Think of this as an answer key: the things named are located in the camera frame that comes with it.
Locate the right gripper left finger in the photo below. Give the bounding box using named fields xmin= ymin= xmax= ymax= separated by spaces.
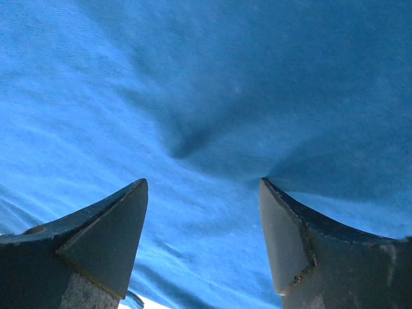
xmin=1 ymin=179 xmax=148 ymax=308

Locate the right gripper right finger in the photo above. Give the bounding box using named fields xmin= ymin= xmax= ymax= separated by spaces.
xmin=259 ymin=179 xmax=411 ymax=309

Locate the dark blue t shirt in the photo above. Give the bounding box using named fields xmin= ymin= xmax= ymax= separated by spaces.
xmin=1 ymin=1 xmax=411 ymax=308

